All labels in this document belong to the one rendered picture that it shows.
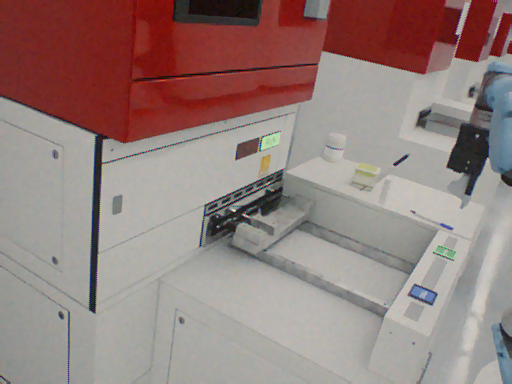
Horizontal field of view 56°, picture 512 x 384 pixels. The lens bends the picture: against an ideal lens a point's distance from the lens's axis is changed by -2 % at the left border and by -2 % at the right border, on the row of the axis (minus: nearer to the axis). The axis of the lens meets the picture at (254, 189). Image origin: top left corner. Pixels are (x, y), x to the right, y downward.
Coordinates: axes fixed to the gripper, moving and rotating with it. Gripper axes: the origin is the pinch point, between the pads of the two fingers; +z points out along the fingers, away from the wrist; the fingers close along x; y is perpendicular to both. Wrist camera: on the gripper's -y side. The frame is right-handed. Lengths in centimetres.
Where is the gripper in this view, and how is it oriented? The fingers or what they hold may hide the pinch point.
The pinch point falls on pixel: (465, 205)
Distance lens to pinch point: 133.3
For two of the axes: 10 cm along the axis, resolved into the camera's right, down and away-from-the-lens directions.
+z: -1.7, 9.1, 3.8
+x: -5.2, 2.5, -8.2
